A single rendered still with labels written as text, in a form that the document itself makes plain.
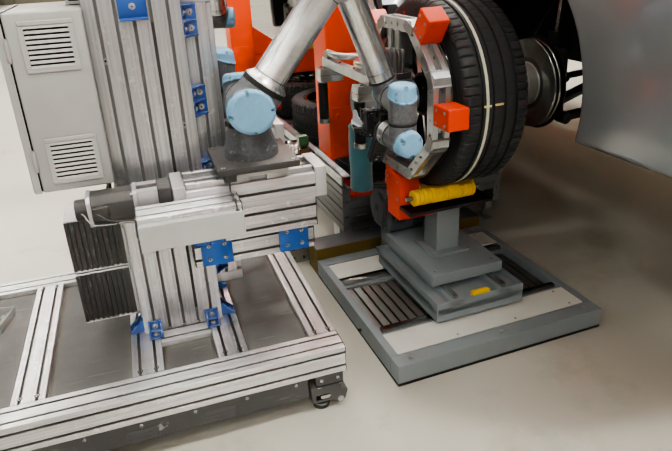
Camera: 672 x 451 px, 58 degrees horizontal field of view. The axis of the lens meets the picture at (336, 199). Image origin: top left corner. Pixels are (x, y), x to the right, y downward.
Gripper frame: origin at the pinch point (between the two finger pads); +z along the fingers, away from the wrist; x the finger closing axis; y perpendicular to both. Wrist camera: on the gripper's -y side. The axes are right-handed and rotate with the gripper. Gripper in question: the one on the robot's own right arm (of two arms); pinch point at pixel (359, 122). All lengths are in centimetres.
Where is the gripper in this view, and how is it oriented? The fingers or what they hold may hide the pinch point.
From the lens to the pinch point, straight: 191.7
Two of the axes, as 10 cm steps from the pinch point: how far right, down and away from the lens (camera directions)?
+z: -3.6, -3.5, 8.7
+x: -9.3, 1.7, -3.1
